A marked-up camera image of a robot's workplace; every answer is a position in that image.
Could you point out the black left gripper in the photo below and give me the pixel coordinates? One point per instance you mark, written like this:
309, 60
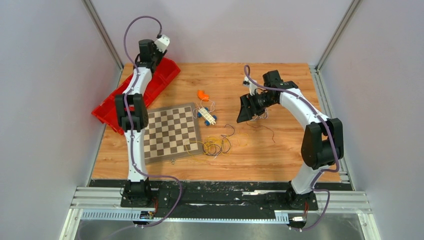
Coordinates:
160, 53

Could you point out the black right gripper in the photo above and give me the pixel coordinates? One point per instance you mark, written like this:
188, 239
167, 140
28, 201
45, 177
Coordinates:
246, 113

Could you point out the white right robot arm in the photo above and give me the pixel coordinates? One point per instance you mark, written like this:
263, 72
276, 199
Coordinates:
322, 144

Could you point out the orange pipe elbow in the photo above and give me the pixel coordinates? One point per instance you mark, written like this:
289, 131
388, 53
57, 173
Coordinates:
203, 96

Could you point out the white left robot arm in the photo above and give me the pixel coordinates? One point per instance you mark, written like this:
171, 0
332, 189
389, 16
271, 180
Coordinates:
133, 118

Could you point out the white blue toy car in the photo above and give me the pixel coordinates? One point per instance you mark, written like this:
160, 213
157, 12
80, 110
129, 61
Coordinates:
209, 119

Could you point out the wooden chessboard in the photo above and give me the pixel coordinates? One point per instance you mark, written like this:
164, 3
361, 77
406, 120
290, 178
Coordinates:
172, 133

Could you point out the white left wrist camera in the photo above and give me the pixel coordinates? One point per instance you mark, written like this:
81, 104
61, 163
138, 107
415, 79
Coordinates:
162, 43

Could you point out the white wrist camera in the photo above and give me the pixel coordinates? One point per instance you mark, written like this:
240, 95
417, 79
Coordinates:
162, 43
250, 84

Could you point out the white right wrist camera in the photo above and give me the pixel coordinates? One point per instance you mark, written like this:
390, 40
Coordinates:
250, 84

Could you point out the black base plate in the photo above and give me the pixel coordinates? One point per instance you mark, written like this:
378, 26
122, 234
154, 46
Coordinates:
214, 199

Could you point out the aluminium frame rail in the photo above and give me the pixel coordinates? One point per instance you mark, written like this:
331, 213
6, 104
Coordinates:
102, 204

